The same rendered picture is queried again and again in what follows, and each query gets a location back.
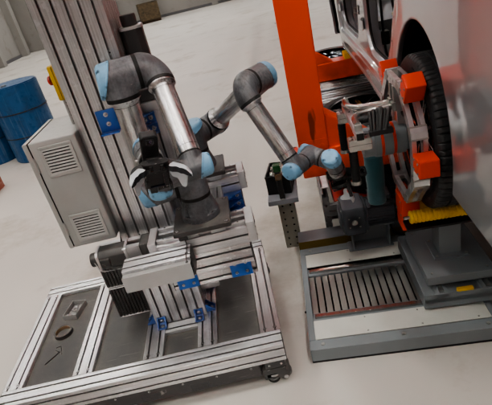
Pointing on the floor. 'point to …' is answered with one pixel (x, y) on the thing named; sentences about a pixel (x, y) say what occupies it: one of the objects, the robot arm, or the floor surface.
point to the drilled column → (289, 223)
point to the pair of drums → (8, 120)
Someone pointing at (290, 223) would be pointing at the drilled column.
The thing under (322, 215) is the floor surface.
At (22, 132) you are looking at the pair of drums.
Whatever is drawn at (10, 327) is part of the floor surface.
